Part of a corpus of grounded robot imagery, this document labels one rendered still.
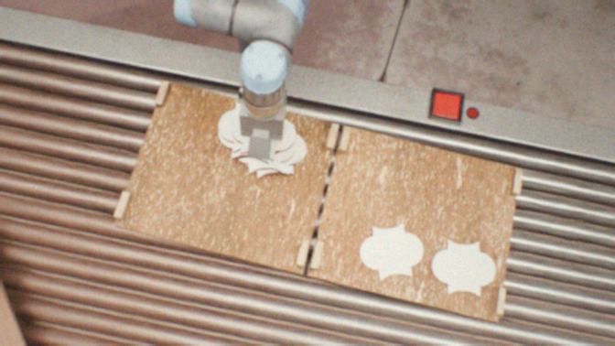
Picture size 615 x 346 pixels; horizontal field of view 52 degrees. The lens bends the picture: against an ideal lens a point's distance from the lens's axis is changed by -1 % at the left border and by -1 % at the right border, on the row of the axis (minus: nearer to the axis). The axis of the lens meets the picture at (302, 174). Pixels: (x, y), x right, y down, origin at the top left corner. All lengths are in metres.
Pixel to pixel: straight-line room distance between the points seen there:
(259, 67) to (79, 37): 0.66
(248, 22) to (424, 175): 0.55
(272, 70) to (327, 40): 1.59
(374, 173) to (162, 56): 0.57
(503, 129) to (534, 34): 1.35
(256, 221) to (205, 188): 0.13
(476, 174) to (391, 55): 1.24
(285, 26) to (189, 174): 0.45
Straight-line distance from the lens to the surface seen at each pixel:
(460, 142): 1.49
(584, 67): 2.87
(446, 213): 1.41
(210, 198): 1.37
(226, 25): 1.12
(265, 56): 1.04
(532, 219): 1.49
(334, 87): 1.49
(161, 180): 1.39
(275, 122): 1.19
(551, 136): 1.58
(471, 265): 1.39
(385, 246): 1.35
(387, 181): 1.40
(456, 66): 2.66
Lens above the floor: 2.25
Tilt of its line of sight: 71 degrees down
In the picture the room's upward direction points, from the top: 11 degrees clockwise
